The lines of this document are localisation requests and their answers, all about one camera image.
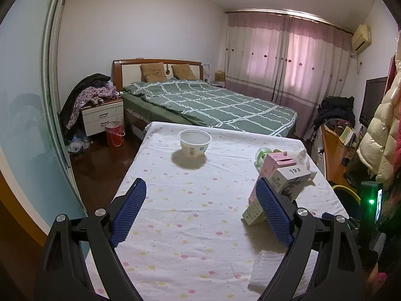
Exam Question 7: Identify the yellow-rimmed trash bin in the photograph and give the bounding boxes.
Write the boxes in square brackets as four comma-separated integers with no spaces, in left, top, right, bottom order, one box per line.
[332,184,361,215]

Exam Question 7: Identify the black device with green light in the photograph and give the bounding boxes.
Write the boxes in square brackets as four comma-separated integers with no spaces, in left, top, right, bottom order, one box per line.
[358,181,383,247]

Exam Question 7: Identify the white green tea box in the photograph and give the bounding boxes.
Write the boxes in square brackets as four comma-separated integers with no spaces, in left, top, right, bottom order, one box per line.
[243,165,311,225]

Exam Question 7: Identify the wooden desk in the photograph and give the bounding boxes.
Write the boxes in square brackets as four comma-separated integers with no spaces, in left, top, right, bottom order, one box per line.
[320,125,354,190]

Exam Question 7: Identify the white floral tablecloth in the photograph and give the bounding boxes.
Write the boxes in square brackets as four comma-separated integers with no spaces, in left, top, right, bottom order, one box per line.
[84,121,349,301]

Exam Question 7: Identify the cream puffer jacket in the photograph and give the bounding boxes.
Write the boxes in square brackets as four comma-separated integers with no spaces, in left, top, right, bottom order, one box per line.
[357,68,401,189]

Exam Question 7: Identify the pink drink carton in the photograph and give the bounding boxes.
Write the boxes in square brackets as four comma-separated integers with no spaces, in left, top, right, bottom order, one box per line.
[256,152,296,194]

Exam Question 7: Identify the sliding glass wardrobe door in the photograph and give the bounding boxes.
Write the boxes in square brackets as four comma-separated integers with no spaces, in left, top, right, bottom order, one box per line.
[1,0,85,231]

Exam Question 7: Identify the small green-label clear bottle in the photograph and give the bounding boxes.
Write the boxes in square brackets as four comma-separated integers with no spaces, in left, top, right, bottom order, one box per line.
[254,147,279,171]

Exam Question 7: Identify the red plastic bucket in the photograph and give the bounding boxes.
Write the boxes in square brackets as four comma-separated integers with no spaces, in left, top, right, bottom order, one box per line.
[105,121,125,147]

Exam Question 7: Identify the white bedside nightstand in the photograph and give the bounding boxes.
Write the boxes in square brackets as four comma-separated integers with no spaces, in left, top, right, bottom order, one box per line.
[81,98,124,136]

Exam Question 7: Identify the dark clothes pile by curtain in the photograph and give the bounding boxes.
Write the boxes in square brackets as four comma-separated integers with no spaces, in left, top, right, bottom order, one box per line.
[313,96,355,131]

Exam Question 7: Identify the white plastic yogurt cup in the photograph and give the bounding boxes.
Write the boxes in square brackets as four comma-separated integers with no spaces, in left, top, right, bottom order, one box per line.
[179,129,212,158]

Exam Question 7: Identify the black television screen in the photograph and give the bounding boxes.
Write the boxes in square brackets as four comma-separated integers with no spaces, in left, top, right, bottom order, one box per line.
[359,77,387,128]

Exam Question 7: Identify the pile of clothes on nightstand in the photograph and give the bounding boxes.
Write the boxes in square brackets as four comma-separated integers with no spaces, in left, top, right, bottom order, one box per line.
[60,73,118,131]

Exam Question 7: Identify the wooden bed headboard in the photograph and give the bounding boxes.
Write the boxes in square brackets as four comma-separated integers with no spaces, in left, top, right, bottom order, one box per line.
[112,58,204,91]

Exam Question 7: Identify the green plaid bed quilt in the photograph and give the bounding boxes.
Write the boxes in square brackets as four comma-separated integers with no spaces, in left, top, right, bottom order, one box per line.
[123,80,298,137]

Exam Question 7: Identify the pink white curtains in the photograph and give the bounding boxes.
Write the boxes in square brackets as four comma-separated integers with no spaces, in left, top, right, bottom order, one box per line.
[224,12,351,139]

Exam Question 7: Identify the left brown pillow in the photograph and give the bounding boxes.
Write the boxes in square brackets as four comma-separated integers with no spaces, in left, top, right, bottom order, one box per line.
[140,62,167,82]

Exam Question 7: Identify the brown pillow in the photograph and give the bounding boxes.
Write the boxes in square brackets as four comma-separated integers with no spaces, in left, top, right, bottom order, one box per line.
[171,64,197,80]
[140,62,167,82]

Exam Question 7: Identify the yellow tissue box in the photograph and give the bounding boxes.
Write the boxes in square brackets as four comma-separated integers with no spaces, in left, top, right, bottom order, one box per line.
[215,70,226,82]

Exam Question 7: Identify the right brown pillow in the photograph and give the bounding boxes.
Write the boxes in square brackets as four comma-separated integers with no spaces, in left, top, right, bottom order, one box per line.
[171,64,197,80]

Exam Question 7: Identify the wall air conditioner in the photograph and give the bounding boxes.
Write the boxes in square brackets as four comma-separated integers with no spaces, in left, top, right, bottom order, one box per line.
[351,25,372,54]

